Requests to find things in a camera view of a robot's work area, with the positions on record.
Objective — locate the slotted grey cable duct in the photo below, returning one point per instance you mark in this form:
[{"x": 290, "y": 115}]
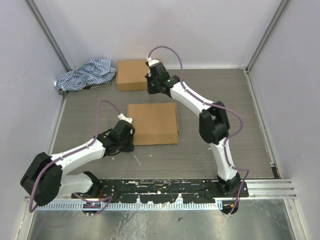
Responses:
[{"x": 73, "y": 205}]

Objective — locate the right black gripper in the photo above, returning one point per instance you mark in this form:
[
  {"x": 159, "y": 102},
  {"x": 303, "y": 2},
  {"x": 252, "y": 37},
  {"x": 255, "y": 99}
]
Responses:
[{"x": 150, "y": 90}]

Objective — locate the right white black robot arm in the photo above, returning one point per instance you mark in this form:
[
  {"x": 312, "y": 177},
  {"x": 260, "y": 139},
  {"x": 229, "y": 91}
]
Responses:
[{"x": 214, "y": 124}]

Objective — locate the brown cardboard box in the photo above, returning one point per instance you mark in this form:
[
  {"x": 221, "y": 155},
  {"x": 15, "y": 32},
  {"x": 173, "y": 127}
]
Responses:
[{"x": 131, "y": 74}]

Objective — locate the brown cardboard blanks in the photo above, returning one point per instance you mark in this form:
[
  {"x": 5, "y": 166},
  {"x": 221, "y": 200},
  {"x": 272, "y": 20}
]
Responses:
[{"x": 154, "y": 123}]

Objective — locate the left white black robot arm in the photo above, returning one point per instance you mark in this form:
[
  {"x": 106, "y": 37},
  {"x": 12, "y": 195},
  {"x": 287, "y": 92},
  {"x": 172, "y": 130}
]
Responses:
[{"x": 48, "y": 176}]

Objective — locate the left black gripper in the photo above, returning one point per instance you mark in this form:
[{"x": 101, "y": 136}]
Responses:
[{"x": 130, "y": 148}]

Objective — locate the blue striped crumpled cloth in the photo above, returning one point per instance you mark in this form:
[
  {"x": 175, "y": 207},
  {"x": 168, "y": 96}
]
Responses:
[{"x": 96, "y": 73}]

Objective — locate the aluminium frame rail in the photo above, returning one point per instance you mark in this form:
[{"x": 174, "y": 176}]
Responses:
[{"x": 270, "y": 189}]

